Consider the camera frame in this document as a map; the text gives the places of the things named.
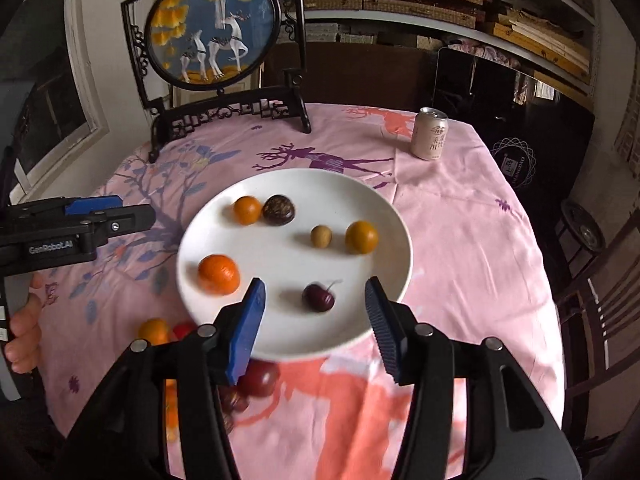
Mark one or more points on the dark round wheel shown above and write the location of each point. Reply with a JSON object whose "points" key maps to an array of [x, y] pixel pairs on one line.
{"points": [[585, 227]]}

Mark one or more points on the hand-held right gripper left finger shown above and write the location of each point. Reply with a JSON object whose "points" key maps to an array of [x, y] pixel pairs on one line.
{"points": [[246, 330]]}

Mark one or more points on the pink printed tablecloth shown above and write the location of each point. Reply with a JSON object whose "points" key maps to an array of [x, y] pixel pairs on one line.
{"points": [[465, 240]]}

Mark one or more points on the dark brown wooden panel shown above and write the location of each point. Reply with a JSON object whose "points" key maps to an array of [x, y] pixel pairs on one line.
{"points": [[360, 75]]}

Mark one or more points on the dark red plum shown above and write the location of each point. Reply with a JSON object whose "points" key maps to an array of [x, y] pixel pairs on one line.
{"points": [[260, 379]]}

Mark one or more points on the dark red cherry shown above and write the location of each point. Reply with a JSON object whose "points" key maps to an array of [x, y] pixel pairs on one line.
{"points": [[318, 297]]}

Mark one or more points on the red cherry tomato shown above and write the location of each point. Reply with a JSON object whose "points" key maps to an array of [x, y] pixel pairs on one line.
{"points": [[182, 330]]}

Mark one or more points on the round deer painting screen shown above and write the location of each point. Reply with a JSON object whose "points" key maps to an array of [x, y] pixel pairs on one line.
{"points": [[212, 30]]}

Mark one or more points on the dark wooden chair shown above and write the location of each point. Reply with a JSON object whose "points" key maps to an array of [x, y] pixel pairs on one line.
{"points": [[600, 320]]}

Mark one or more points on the pale pink drink can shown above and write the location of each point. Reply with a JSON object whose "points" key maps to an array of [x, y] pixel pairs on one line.
{"points": [[430, 135]]}

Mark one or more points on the orange tangerine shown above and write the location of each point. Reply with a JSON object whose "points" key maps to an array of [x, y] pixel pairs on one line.
{"points": [[171, 405], [218, 274]]}

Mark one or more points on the round orange kumquat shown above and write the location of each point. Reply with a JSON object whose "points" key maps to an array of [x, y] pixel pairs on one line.
{"points": [[361, 237]]}

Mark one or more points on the dark purple passion fruit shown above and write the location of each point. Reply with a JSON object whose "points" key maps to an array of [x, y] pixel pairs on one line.
{"points": [[279, 209]]}

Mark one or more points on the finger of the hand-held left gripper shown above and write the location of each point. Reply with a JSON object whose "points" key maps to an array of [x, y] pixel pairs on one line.
{"points": [[92, 205], [125, 222]]}

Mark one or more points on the small orange kumquat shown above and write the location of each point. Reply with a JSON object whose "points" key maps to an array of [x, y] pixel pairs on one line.
{"points": [[247, 210], [152, 331]]}

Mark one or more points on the small brown longan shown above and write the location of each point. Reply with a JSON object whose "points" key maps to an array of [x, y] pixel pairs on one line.
{"points": [[321, 236]]}

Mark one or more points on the white round plate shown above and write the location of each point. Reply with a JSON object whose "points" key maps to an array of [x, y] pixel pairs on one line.
{"points": [[295, 270]]}

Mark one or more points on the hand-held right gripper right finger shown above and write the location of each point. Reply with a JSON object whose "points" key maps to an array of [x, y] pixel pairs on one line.
{"points": [[382, 325]]}

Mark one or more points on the small dark red grape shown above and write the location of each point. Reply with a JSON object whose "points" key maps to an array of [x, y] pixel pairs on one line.
{"points": [[235, 402]]}

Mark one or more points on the person's left hand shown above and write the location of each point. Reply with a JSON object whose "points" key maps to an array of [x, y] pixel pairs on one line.
{"points": [[25, 330]]}

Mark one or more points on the black glossy panel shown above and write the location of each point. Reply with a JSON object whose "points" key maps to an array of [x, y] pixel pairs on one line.
{"points": [[515, 110]]}

